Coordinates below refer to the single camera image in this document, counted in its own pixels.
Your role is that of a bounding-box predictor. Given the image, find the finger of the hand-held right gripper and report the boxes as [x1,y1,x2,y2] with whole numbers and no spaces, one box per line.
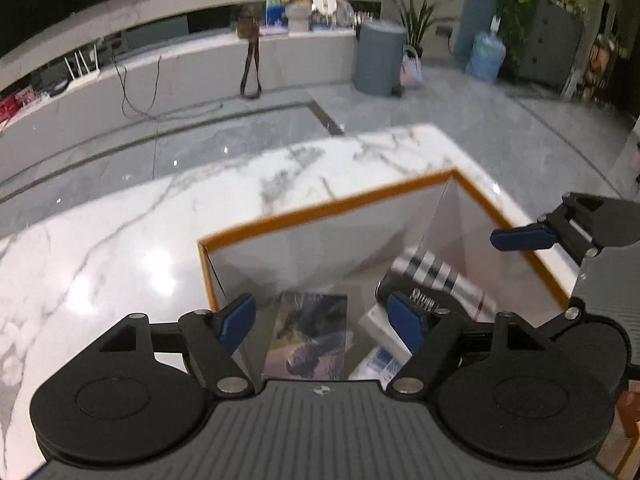
[490,191,640,267]
[542,302,586,334]

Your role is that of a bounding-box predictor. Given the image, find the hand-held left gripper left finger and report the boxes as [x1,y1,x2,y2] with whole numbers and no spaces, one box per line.
[97,292,257,397]

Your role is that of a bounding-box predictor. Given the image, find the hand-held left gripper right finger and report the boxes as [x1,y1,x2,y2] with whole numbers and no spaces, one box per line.
[386,291,547,397]

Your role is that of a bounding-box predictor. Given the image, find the book with painted cover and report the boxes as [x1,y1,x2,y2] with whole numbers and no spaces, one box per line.
[262,291,350,382]

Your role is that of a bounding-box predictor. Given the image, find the white box with orange rim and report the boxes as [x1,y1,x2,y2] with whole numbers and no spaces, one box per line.
[197,167,581,382]

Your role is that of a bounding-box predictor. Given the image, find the small white box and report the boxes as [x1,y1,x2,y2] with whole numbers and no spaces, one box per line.
[359,304,409,354]

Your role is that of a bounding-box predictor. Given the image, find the black white striped package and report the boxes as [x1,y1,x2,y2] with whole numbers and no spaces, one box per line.
[376,247,499,324]

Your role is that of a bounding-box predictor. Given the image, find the wooden stool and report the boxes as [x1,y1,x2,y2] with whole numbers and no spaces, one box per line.
[596,390,640,480]

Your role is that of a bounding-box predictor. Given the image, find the dried flower bouquet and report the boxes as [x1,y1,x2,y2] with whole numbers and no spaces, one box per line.
[564,39,617,107]

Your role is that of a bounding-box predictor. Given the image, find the blue water jug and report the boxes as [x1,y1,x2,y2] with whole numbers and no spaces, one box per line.
[464,16,507,84]

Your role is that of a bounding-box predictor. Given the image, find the grey drawer cabinet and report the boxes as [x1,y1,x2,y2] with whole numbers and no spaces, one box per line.
[520,0,587,89]

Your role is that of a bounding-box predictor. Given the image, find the pink handbag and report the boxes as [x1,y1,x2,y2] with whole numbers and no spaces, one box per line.
[400,45,424,89]

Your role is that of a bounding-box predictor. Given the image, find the grey trash can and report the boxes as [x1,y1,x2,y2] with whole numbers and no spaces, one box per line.
[353,20,407,97]

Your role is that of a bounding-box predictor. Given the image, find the long-leaf potted plant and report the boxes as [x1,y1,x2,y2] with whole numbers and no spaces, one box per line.
[376,0,452,59]

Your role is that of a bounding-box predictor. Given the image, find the long white marble console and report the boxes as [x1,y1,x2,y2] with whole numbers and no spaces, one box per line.
[0,25,362,162]

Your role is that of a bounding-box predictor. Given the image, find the white router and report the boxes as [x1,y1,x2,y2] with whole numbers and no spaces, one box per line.
[63,43,101,82]

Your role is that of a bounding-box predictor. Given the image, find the dark bag strap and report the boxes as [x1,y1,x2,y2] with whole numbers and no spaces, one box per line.
[239,37,264,100]

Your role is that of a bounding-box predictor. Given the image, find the black cable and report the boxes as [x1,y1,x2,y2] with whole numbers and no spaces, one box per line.
[110,52,224,121]

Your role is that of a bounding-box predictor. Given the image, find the brown camera bag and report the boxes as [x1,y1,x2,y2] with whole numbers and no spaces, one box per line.
[237,12,261,39]

